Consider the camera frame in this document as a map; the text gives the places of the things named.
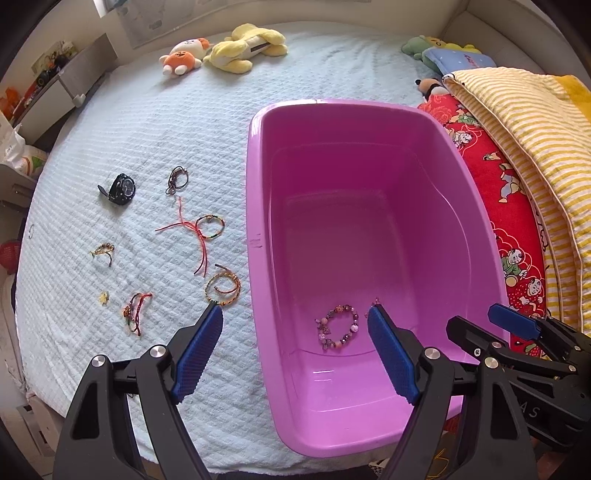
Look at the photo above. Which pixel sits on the pale printed wall hanging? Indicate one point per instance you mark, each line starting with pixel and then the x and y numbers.
pixel 145 21

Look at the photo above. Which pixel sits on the red basket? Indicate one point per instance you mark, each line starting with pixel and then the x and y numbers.
pixel 9 256

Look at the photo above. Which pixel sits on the orange and white plush toy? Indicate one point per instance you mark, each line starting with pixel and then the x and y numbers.
pixel 182 57

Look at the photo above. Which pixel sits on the red printed blanket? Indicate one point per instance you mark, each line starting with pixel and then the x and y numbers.
pixel 498 184

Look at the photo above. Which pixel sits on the light blue bedspread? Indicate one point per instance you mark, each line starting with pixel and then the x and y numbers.
pixel 161 120

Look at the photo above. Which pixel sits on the cardboard box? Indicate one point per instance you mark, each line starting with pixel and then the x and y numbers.
pixel 39 424

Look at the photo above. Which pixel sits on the blue plush pillow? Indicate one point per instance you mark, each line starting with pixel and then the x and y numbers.
pixel 457 61

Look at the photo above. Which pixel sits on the black wrist watch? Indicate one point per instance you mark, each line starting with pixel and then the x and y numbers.
pixel 121 188

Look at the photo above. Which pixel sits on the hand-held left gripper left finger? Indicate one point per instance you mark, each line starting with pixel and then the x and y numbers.
pixel 198 355

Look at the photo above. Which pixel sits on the small gold charm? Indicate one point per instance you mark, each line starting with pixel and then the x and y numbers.
pixel 105 297

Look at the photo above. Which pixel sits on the yellow bear plush toy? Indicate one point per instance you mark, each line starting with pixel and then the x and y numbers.
pixel 450 44

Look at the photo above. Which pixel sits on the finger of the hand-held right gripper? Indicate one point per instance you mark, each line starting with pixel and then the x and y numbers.
pixel 517 319
pixel 471 334

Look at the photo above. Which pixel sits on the white plastic bag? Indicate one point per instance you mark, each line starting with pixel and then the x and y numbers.
pixel 18 147

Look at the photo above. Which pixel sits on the green plush toy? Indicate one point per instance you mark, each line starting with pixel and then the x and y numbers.
pixel 415 47

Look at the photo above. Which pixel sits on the orange container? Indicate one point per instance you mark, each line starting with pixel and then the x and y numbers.
pixel 10 100

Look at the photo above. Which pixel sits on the pink plastic basin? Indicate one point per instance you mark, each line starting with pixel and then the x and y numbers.
pixel 346 230

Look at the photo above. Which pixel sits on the black toy car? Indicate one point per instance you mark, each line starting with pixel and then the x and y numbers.
pixel 42 77

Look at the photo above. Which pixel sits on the yellow towel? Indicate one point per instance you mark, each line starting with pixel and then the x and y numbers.
pixel 577 90

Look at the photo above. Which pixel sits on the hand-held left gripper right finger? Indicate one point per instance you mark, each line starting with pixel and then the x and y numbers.
pixel 392 355

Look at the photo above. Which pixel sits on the yellow striped blanket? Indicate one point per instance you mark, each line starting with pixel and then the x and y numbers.
pixel 531 129

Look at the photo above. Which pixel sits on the grey bedside cabinet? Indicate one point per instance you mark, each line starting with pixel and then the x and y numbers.
pixel 69 83

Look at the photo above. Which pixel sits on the black and orange plush toy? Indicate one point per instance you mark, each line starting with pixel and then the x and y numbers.
pixel 429 87

